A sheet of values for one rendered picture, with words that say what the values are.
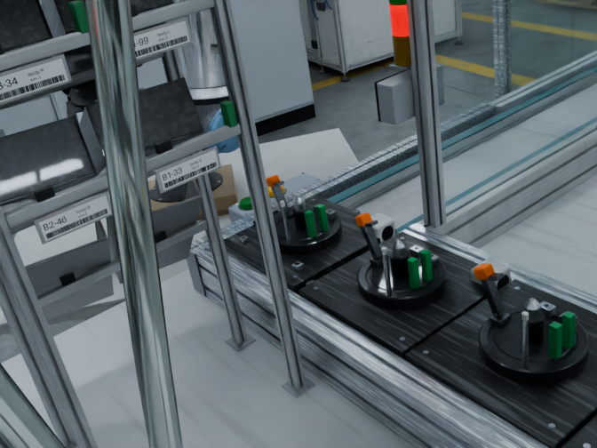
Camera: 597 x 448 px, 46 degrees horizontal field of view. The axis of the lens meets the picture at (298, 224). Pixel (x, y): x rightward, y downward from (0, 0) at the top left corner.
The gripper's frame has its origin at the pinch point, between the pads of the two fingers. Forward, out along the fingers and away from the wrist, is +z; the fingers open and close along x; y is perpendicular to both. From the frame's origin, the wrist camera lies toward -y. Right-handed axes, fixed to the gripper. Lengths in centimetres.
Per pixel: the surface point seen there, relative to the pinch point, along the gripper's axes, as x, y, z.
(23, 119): -7, 187, -234
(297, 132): -163, 231, -201
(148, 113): -0.8, -17.8, 16.0
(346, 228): -35.6, 22.8, 16.6
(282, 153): -55, 61, -40
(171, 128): -2.8, -16.2, 18.0
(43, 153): 12.9, -18.6, 18.3
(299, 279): -20.3, 19.0, 25.2
